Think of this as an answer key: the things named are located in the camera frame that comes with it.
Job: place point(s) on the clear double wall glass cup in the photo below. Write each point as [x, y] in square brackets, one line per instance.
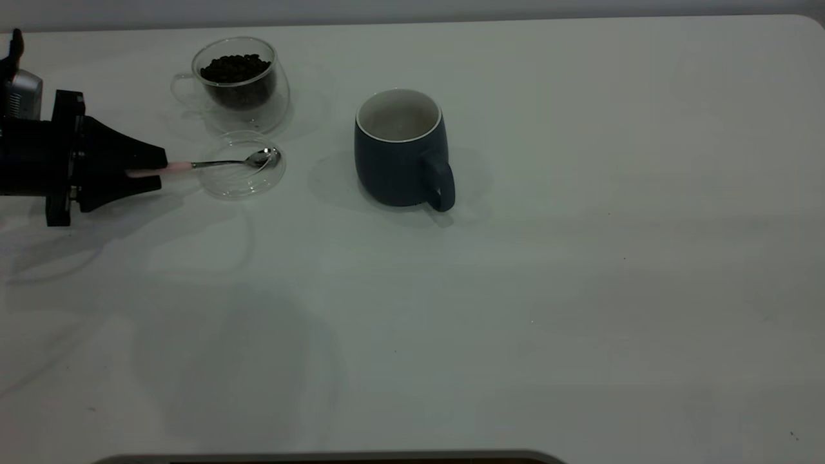
[248, 116]

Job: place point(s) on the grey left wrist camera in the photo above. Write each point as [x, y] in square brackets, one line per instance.
[24, 96]

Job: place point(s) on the clear glass saucer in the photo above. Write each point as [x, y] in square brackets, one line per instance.
[242, 183]

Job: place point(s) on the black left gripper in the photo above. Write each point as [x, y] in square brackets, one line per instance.
[38, 158]

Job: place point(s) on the dark grey ceramic mug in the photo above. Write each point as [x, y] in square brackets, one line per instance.
[393, 174]

